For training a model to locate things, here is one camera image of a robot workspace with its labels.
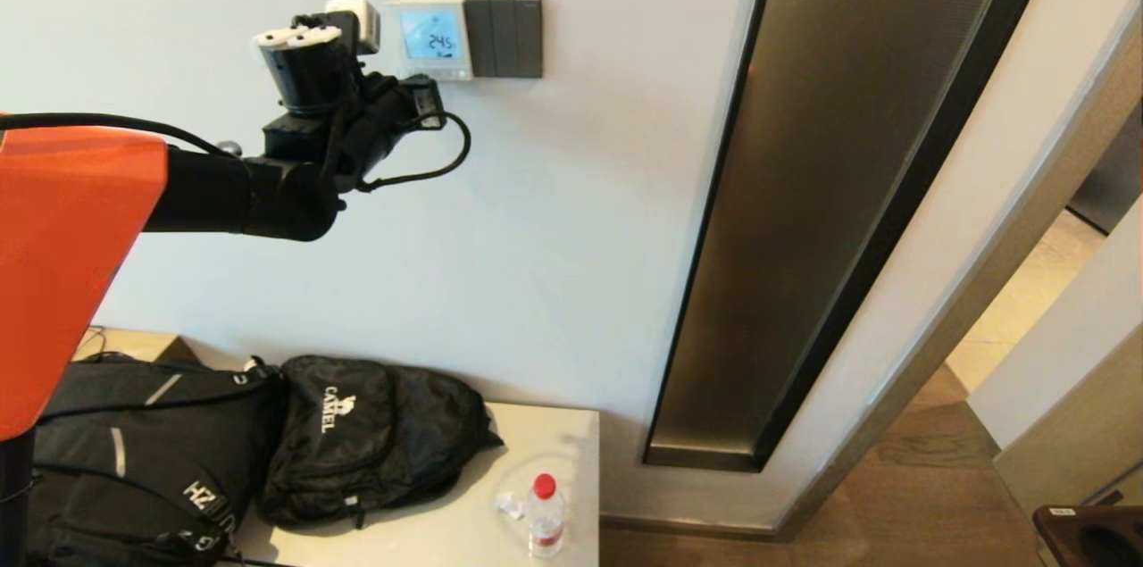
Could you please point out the white wall thermostat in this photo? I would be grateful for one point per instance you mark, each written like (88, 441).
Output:
(433, 36)

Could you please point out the beige door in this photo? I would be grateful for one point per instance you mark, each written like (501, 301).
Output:
(1072, 353)

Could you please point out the clear water bottle red cap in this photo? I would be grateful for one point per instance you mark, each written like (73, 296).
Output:
(545, 518)

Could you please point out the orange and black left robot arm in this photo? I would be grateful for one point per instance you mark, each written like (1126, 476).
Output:
(71, 237)

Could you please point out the grey wall light switch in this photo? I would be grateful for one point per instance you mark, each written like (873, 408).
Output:
(504, 37)

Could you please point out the black Camel logo backpack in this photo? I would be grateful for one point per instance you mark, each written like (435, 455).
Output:
(375, 442)

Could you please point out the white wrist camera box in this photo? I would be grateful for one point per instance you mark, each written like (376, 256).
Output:
(357, 18)

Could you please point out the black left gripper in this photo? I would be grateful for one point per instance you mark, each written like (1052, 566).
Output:
(379, 125)

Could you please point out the dark grey cabinet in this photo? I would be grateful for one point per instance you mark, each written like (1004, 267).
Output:
(1116, 183)

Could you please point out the large black backpack grey stripes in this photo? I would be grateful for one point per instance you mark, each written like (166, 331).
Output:
(161, 460)

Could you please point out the grey-brown door frame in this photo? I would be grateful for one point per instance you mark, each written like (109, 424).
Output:
(982, 281)

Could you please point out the crumpled clear plastic wrapper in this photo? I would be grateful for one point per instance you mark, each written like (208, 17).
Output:
(511, 507)

